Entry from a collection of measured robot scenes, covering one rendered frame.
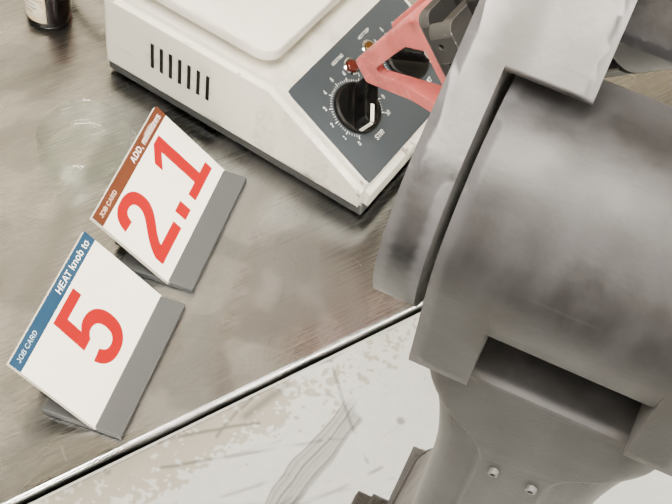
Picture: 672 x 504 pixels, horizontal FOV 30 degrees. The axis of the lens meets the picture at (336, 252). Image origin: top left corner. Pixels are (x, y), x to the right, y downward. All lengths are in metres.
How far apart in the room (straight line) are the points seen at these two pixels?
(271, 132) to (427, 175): 0.50
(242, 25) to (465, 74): 0.49
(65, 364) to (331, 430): 0.14
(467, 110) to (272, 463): 0.43
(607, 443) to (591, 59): 0.10
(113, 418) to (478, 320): 0.42
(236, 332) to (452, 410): 0.39
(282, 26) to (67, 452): 0.27
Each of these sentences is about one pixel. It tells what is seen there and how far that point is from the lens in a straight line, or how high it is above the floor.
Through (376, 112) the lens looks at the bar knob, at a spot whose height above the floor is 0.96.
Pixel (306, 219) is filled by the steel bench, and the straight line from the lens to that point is 0.75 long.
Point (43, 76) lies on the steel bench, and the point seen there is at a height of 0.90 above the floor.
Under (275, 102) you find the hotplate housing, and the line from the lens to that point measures 0.73.
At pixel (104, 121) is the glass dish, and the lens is 0.79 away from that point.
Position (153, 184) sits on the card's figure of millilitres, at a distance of 0.73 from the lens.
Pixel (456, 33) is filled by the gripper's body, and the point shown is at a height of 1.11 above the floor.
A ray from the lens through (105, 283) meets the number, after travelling 0.69.
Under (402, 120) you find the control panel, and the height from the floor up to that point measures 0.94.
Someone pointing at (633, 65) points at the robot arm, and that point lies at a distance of 0.56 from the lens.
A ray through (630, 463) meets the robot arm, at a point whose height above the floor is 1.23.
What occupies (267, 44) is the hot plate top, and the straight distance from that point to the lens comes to 0.73.
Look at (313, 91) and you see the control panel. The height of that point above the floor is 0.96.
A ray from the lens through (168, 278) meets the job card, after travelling 0.72.
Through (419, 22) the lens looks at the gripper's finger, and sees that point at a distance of 0.59.
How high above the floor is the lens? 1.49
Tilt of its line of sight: 53 degrees down
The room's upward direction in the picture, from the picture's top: 11 degrees clockwise
